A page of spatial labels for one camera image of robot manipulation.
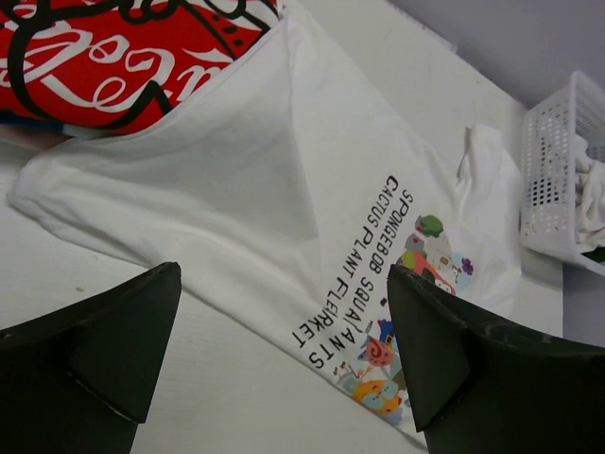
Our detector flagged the white crumpled shirt in basket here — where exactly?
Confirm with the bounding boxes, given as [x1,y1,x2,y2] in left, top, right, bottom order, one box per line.
[572,135,604,253]

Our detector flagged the red Coca-Cola folded t-shirt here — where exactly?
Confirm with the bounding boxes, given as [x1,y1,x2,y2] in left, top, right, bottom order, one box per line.
[1,1,283,137]

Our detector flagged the white perforated plastic basket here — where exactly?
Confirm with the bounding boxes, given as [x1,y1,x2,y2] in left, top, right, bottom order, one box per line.
[520,71,604,275]

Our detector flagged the white SpongeBob print t-shirt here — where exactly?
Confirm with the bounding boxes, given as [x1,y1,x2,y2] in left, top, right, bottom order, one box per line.
[9,4,521,444]

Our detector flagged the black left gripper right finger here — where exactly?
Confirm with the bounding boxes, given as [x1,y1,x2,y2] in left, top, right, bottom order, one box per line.
[388,266,604,453]

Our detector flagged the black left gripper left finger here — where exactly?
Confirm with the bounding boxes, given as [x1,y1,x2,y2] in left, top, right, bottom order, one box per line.
[1,262,182,453]

